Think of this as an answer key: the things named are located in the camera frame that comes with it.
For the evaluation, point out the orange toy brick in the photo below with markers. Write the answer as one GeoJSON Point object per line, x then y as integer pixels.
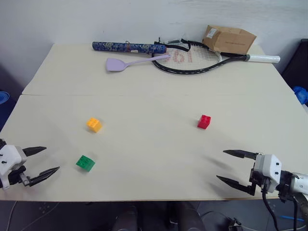
{"type": "Point", "coordinates": [94, 124]}

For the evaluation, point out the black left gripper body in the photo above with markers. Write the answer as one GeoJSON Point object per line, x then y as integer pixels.
{"type": "Point", "coordinates": [16, 176]}

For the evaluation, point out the dark rounded shape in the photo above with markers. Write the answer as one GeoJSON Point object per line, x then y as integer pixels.
{"type": "Point", "coordinates": [184, 216]}

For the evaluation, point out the blue crumpled bag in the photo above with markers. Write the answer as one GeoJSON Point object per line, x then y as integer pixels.
{"type": "Point", "coordinates": [302, 94]}

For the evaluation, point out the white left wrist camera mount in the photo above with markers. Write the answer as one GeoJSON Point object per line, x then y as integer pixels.
{"type": "Point", "coordinates": [9, 156]}

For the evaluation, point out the blue patterned tube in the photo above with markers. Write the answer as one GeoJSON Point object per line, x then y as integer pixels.
{"type": "Point", "coordinates": [120, 47]}

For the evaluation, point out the purple plastic spatula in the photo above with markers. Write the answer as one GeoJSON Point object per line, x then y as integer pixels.
{"type": "Point", "coordinates": [115, 65]}

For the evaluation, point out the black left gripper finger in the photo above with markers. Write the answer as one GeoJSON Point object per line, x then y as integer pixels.
{"type": "Point", "coordinates": [43, 174]}
{"type": "Point", "coordinates": [33, 150]}

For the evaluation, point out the brown cardboard box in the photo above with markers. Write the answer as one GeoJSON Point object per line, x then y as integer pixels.
{"type": "Point", "coordinates": [231, 39]}

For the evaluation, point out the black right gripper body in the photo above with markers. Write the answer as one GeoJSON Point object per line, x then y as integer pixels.
{"type": "Point", "coordinates": [253, 175]}

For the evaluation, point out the blue round object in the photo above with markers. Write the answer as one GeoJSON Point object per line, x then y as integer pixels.
{"type": "Point", "coordinates": [4, 97]}

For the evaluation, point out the small grey object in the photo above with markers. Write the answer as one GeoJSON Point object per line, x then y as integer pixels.
{"type": "Point", "coordinates": [173, 41]}

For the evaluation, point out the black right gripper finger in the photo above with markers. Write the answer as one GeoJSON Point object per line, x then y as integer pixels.
{"type": "Point", "coordinates": [240, 153]}
{"type": "Point", "coordinates": [235, 183]}

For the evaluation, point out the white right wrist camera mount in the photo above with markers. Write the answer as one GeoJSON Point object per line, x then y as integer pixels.
{"type": "Point", "coordinates": [270, 168]}

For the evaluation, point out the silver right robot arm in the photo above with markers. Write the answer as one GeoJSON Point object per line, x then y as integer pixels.
{"type": "Point", "coordinates": [300, 184]}

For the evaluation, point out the black racket with white grip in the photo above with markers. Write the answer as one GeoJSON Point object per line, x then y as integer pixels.
{"type": "Point", "coordinates": [262, 58]}

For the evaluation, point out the red toy brick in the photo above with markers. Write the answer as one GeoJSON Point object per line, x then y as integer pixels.
{"type": "Point", "coordinates": [204, 122]}

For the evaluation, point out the green toy brick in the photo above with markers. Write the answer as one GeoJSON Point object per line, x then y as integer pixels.
{"type": "Point", "coordinates": [85, 163]}

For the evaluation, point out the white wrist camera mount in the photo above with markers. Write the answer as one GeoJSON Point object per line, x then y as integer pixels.
{"type": "Point", "coordinates": [9, 156]}
{"type": "Point", "coordinates": [270, 168]}

